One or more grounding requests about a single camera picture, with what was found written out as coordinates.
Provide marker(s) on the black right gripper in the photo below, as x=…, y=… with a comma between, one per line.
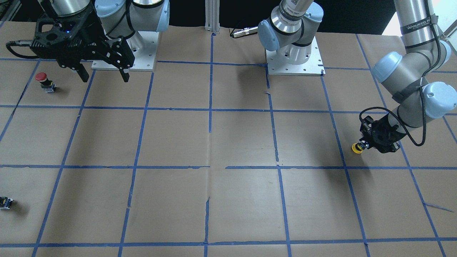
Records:
x=93, y=42

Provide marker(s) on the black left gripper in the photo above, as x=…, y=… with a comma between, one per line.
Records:
x=379, y=135

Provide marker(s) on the yellow push button switch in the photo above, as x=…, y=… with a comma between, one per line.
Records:
x=359, y=147

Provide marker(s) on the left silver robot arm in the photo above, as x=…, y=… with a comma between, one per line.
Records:
x=291, y=28

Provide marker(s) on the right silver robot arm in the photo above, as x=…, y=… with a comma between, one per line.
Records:
x=118, y=35

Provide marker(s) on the red push button switch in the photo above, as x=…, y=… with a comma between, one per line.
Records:
x=47, y=85

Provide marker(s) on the aluminium frame post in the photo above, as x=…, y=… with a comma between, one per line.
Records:
x=212, y=16

